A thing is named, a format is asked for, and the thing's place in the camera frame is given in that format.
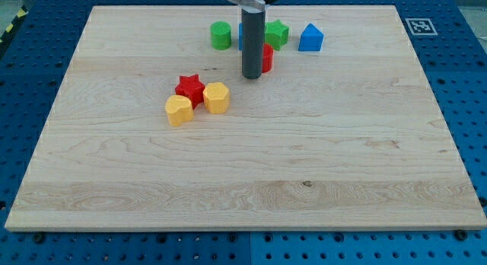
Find yellow heart block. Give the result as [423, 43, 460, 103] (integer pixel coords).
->
[164, 95, 194, 126]

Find green star block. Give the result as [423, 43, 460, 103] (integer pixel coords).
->
[265, 19, 289, 51]

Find blue pentagon house block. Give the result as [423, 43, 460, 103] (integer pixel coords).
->
[298, 24, 325, 52]

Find blue block behind rod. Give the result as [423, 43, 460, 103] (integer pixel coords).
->
[238, 23, 243, 51]

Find green cylinder block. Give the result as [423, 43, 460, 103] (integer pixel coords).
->
[210, 21, 231, 50]

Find red cylinder block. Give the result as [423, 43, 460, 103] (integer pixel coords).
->
[262, 43, 274, 73]

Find yellow hexagon block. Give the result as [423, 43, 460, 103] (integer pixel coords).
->
[203, 82, 231, 114]

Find white fiducial marker tag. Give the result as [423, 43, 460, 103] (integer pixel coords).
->
[406, 18, 438, 36]

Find red star block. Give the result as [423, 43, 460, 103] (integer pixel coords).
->
[175, 74, 205, 109]

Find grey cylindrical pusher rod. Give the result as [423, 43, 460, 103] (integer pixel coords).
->
[241, 9, 266, 79]

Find wooden board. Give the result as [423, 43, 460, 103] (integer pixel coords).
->
[5, 5, 486, 232]

